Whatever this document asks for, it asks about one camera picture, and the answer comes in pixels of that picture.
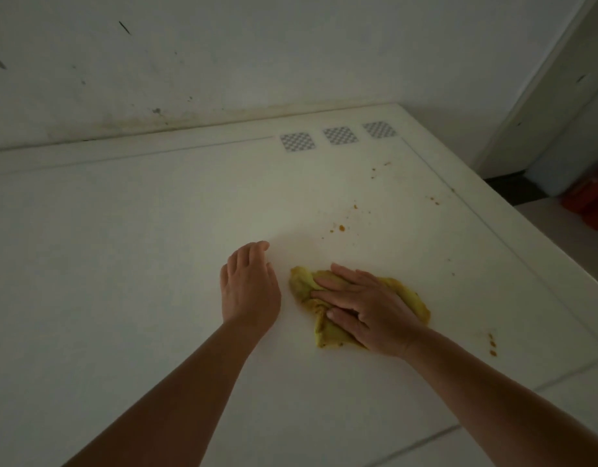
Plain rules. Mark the person's left hand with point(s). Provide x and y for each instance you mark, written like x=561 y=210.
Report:
x=250 y=296

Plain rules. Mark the person's right hand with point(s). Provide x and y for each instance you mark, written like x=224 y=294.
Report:
x=381 y=318

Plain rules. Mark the person's right middle finger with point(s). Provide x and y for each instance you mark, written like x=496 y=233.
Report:
x=340 y=285

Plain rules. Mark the person's left little finger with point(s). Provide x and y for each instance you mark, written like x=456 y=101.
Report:
x=224 y=277

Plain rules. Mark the person's right thumb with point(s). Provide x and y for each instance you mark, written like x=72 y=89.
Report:
x=345 y=326

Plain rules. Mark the person's left middle finger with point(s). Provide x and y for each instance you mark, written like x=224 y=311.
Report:
x=243 y=255

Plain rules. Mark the yellow cleaning cloth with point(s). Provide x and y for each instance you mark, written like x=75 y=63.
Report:
x=306 y=286

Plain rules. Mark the person's right forearm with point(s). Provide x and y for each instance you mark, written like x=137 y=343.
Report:
x=503 y=408

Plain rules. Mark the person's left forearm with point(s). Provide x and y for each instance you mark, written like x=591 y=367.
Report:
x=182 y=403

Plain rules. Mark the scattered orange crumbs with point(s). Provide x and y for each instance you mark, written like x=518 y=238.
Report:
x=341 y=228

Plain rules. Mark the grey checkered marker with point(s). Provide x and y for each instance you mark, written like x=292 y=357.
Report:
x=379 y=129
x=340 y=135
x=297 y=141

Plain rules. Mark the red plastic object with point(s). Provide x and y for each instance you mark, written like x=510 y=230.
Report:
x=590 y=196

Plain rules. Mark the white door frame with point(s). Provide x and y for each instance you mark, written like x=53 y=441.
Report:
x=537 y=87

